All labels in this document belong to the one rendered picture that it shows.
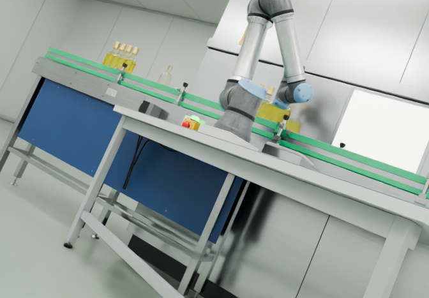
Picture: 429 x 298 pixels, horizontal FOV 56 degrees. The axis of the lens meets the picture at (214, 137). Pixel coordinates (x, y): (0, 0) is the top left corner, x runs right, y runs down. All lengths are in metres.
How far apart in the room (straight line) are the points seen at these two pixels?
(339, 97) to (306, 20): 0.53
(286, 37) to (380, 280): 0.97
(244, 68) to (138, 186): 0.90
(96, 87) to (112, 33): 5.09
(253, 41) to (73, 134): 1.33
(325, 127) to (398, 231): 1.16
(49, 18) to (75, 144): 5.74
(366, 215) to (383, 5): 1.52
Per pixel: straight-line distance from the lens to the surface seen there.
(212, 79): 2.50
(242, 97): 1.53
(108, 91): 2.50
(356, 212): 1.13
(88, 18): 8.22
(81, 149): 2.52
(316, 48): 2.36
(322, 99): 2.20
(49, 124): 2.77
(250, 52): 1.72
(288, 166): 1.22
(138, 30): 7.28
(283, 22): 1.67
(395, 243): 1.07
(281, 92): 1.76
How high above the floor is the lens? 0.63
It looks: 5 degrees up
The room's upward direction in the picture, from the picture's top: 24 degrees clockwise
